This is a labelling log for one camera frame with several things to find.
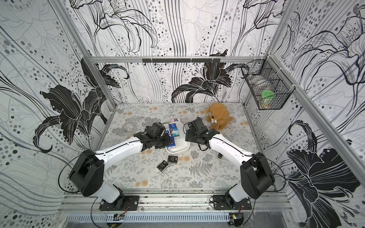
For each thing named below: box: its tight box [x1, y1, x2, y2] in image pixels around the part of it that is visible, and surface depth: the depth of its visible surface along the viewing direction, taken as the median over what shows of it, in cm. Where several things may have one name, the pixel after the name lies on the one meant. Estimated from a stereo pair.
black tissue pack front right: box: [167, 155, 179, 164], surface depth 88 cm
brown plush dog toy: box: [204, 102, 234, 131], surface depth 95 cm
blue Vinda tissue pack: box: [170, 123, 179, 134], surface depth 100 cm
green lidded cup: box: [260, 90, 275, 108], surface depth 81 cm
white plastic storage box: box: [165, 121, 191, 154], surface depth 97 cm
